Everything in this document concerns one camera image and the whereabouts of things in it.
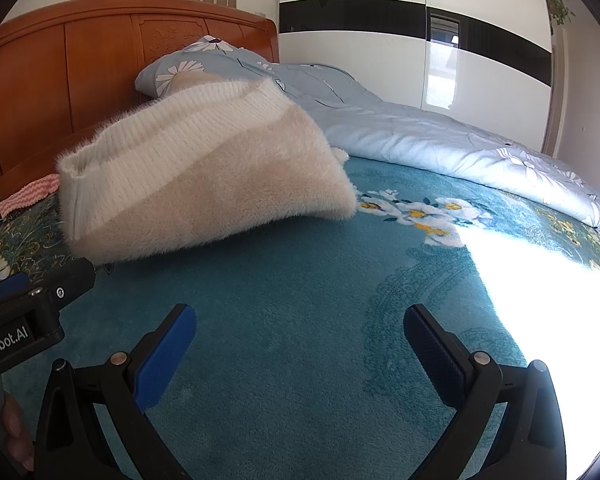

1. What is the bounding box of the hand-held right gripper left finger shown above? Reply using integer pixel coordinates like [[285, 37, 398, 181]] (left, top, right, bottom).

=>
[[32, 304, 198, 480]]

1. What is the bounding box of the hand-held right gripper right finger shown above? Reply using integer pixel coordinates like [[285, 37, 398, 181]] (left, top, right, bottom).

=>
[[402, 304, 568, 480]]

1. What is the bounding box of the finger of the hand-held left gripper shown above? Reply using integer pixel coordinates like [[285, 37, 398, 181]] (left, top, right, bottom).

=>
[[0, 274, 29, 307], [27, 258, 97, 311]]

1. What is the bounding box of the fuzzy cream sweater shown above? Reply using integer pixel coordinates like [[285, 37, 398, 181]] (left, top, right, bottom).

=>
[[55, 77, 358, 266]]

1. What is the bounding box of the person's left hand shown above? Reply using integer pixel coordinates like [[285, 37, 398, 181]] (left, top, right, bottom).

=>
[[0, 394, 36, 472]]

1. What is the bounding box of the pink chevron cloth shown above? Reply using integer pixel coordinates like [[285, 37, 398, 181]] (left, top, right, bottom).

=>
[[0, 174, 61, 218]]

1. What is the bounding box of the teal floral blanket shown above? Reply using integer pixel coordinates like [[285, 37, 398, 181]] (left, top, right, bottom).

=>
[[0, 152, 600, 480]]

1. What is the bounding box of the wooden headboard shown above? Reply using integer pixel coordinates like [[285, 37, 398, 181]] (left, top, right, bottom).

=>
[[0, 0, 281, 221]]

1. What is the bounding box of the light blue floral quilt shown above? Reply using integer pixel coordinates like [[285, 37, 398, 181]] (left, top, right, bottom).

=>
[[240, 57, 600, 241]]

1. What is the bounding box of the light blue floral pillow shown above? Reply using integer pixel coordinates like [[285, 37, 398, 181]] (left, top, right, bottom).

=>
[[134, 35, 281, 101]]

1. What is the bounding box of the white wardrobe with black stripe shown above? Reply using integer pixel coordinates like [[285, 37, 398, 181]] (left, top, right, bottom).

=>
[[278, 0, 553, 153]]

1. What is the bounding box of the wooden door frame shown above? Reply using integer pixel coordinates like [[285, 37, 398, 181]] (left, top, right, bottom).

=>
[[542, 35, 568, 157]]

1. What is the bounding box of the green plant wall decal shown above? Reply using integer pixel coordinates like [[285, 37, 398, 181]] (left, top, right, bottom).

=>
[[542, 0, 577, 37]]

